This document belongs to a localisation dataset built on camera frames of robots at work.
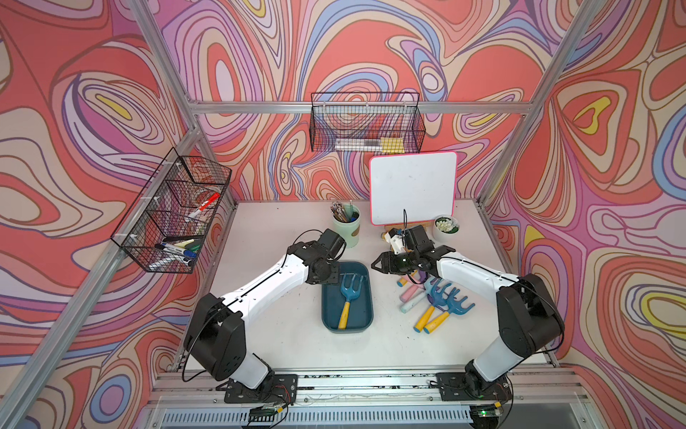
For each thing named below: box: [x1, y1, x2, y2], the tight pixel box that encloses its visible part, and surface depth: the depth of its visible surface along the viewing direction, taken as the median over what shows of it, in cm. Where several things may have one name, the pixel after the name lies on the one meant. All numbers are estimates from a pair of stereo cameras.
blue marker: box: [154, 243, 198, 259], surface depth 72 cm
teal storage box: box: [321, 260, 374, 335], surface depth 89 cm
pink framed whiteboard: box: [369, 151, 458, 227], surface depth 103 cm
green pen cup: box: [330, 200, 362, 249], surface depth 100 cm
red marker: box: [198, 192, 221, 211], surface depth 79 cm
